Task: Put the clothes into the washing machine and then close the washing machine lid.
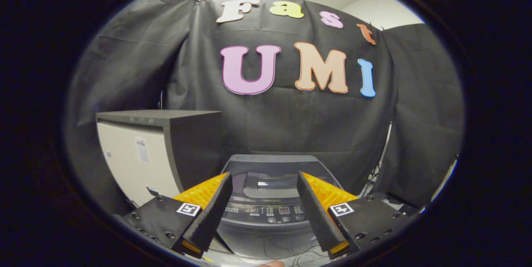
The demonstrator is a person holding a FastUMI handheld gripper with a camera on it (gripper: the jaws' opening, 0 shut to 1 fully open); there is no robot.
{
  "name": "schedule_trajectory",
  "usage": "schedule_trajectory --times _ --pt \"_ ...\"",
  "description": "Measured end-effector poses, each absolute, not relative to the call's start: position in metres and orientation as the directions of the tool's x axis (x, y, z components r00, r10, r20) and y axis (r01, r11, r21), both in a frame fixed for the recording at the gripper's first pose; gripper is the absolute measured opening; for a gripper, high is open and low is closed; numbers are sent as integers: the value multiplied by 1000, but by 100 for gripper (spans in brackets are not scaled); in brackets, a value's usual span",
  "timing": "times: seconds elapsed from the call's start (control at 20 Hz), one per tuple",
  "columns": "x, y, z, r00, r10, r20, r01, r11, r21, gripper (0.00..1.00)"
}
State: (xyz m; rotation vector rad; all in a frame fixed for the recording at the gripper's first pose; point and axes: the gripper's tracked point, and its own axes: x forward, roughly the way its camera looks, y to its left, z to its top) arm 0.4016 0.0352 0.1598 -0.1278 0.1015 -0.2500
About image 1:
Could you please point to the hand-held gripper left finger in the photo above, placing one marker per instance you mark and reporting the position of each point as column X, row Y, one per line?
column 212, row 215

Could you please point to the grey washing machine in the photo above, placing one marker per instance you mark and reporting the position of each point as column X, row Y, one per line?
column 266, row 233

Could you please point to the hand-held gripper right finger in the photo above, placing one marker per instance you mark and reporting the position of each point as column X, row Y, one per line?
column 316, row 215

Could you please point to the white and dark cabinet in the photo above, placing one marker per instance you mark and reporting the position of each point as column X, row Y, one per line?
column 133, row 159

